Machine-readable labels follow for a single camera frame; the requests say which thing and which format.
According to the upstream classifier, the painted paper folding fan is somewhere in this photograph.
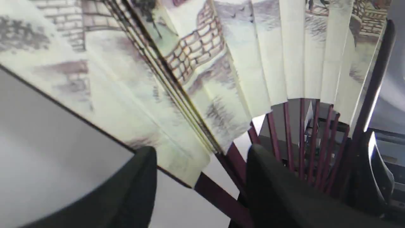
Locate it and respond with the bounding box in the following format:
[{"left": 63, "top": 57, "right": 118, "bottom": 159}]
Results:
[{"left": 1, "top": 0, "right": 394, "bottom": 228}]

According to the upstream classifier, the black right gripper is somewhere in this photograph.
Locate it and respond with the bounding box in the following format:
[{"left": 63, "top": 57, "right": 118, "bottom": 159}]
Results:
[{"left": 335, "top": 128, "right": 404, "bottom": 222}]

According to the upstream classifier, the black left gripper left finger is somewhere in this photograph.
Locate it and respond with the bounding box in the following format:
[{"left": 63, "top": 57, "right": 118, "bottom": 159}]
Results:
[{"left": 24, "top": 146, "right": 157, "bottom": 228}]

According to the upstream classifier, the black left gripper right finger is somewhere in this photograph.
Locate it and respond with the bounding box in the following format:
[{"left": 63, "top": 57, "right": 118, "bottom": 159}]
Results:
[{"left": 246, "top": 144, "right": 399, "bottom": 228}]

